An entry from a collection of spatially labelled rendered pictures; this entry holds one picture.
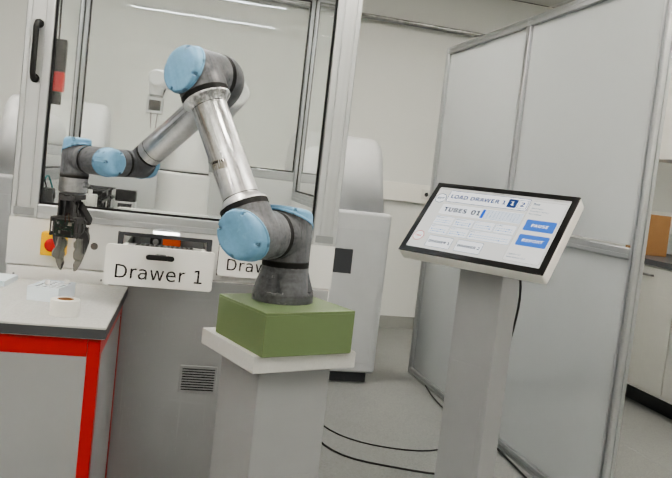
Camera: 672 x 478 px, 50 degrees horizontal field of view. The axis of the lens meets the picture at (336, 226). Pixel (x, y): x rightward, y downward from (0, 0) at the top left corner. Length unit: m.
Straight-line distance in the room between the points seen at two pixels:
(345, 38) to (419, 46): 3.62
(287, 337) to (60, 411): 0.58
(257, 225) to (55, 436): 0.72
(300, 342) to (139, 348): 0.87
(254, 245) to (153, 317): 0.87
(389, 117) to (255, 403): 4.39
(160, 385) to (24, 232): 0.64
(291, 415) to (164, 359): 0.76
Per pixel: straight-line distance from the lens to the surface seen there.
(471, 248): 2.31
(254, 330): 1.65
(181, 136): 1.97
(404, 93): 5.95
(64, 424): 1.89
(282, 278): 1.72
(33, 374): 1.87
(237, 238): 1.61
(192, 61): 1.73
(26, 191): 2.40
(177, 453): 2.53
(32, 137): 2.40
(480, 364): 2.41
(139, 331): 2.42
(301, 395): 1.77
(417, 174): 5.97
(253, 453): 1.76
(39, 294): 2.07
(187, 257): 2.03
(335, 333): 1.71
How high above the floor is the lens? 1.17
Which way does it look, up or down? 4 degrees down
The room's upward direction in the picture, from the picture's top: 7 degrees clockwise
